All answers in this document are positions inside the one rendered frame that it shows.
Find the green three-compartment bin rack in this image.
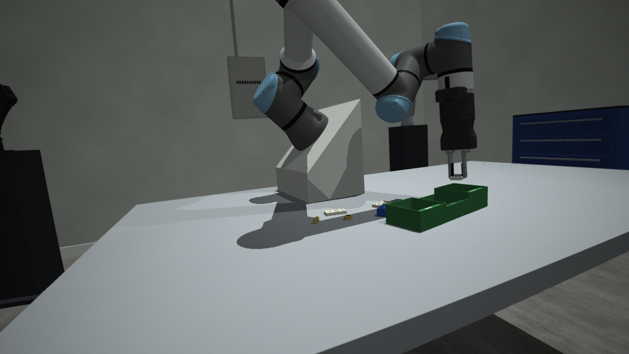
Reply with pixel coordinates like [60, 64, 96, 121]
[386, 183, 488, 232]

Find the blue 9v battery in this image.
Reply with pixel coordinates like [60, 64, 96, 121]
[377, 204, 386, 217]

